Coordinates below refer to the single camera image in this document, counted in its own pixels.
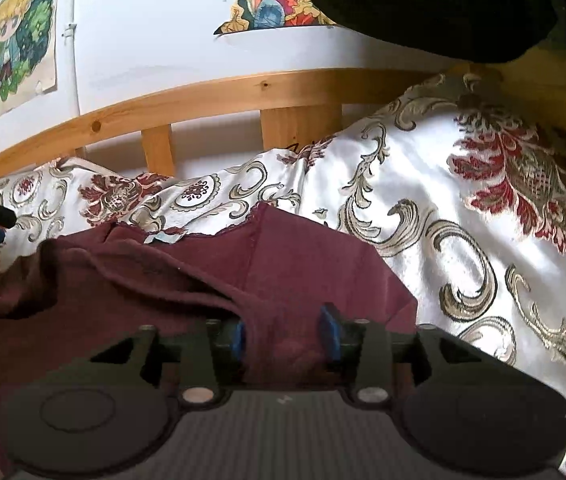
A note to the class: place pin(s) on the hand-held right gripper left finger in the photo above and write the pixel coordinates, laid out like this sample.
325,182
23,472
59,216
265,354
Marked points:
239,342

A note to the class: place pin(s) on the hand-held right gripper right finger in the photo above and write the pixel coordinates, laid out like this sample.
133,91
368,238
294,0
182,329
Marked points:
329,335

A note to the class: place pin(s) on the maroon long-sleeve shirt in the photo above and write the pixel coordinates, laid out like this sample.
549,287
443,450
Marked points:
113,300

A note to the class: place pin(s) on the floral satin blanket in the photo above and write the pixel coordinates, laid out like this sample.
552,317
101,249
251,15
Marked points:
463,260

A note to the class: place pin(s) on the black quilted jacket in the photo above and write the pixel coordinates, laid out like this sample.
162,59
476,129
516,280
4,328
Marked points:
438,0

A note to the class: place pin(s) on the blond cartoon character wall poster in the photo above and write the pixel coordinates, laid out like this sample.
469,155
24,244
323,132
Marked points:
18,45

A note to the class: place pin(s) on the white wall pipe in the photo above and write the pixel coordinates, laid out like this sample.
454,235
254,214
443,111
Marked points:
70,35

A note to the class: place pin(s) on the wooden bed frame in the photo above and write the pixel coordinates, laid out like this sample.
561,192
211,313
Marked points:
213,90

